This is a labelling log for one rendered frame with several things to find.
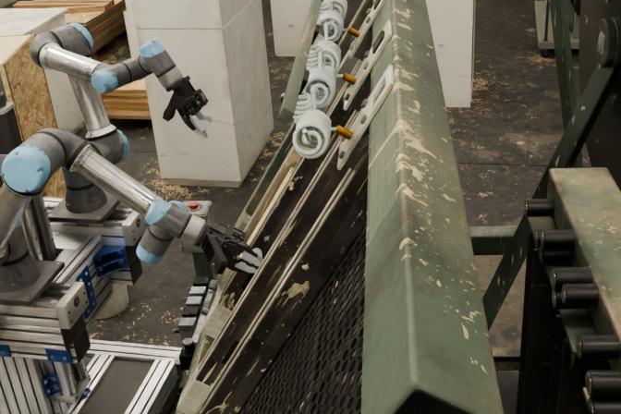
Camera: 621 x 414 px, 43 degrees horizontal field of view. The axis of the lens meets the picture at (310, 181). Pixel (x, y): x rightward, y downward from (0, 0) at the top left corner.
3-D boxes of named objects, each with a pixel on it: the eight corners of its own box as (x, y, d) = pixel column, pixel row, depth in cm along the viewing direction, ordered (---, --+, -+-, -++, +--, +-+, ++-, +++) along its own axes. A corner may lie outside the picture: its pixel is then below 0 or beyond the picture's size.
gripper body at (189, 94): (201, 111, 261) (181, 80, 257) (182, 122, 264) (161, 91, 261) (210, 103, 267) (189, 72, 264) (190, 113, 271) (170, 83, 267)
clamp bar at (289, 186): (225, 325, 252) (156, 293, 249) (423, 1, 200) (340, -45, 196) (220, 346, 244) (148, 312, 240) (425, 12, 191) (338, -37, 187)
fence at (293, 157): (248, 243, 296) (238, 238, 296) (377, 25, 254) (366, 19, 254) (246, 249, 292) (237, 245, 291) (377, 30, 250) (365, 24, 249)
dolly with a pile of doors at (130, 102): (131, 100, 684) (125, 66, 669) (188, 102, 672) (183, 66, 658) (100, 129, 631) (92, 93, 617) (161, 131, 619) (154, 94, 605)
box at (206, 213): (188, 238, 327) (182, 200, 319) (217, 237, 326) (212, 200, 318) (182, 254, 317) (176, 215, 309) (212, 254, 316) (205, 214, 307)
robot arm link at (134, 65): (110, 66, 265) (127, 57, 257) (136, 56, 273) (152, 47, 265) (120, 88, 266) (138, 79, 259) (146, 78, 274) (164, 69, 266)
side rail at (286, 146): (271, 216, 319) (246, 203, 318) (414, -26, 270) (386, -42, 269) (269, 224, 314) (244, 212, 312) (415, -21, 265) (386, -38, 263)
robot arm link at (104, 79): (10, 37, 275) (103, 69, 249) (37, 28, 283) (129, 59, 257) (17, 68, 281) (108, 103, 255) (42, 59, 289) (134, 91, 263)
